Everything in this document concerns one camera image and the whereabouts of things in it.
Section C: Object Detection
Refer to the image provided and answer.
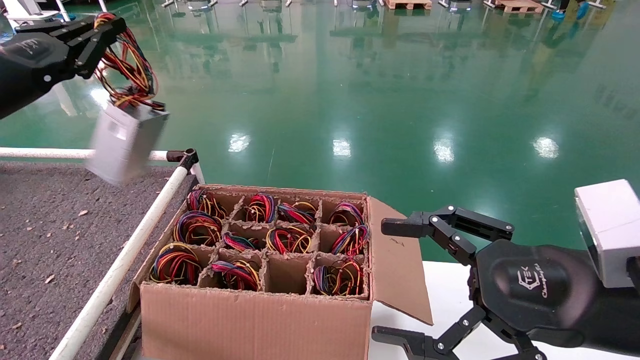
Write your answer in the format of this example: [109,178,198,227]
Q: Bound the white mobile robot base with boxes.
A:
[2,0,61,23]

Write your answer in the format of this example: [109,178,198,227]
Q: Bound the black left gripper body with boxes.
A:
[0,31,85,121]

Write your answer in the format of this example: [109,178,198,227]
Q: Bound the power supply with coloured wires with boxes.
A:
[313,258,365,297]
[330,224,371,257]
[244,193,277,224]
[265,226,312,255]
[276,201,317,226]
[173,210,223,247]
[328,202,367,227]
[209,259,261,292]
[149,242,202,286]
[186,188,228,219]
[222,232,261,252]

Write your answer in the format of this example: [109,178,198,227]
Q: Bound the dark grey felt mat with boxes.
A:
[0,160,199,360]

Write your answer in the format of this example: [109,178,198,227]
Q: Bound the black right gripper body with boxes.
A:
[470,239,601,347]

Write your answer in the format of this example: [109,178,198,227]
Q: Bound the black pipe connector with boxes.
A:
[166,148,200,174]

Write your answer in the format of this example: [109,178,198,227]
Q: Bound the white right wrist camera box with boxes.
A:
[573,179,640,290]

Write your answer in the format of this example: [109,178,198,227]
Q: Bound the long white rail pipe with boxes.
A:
[0,147,171,162]

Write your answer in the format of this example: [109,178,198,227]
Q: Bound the silver power supply coloured wires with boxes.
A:
[84,12,170,186]

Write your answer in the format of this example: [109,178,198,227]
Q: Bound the brown cardboard box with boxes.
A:
[126,184,434,360]

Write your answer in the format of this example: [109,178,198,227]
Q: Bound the wooden pallet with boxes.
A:
[495,0,545,14]
[384,0,433,11]

